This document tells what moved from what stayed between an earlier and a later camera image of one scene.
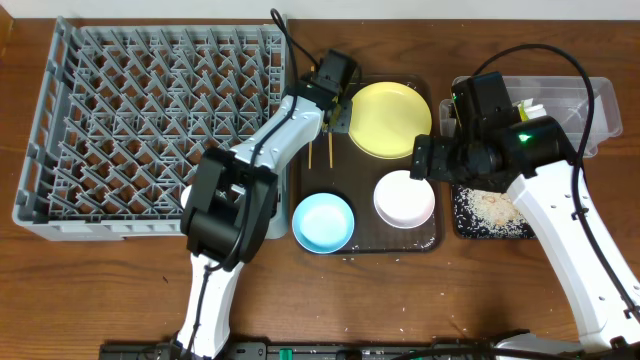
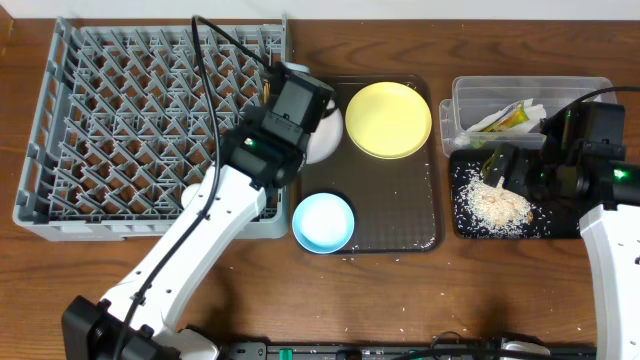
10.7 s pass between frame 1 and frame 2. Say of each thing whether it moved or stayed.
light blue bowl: stayed
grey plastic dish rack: stayed
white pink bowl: moved
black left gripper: moved
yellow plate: stayed
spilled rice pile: stayed
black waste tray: stayed
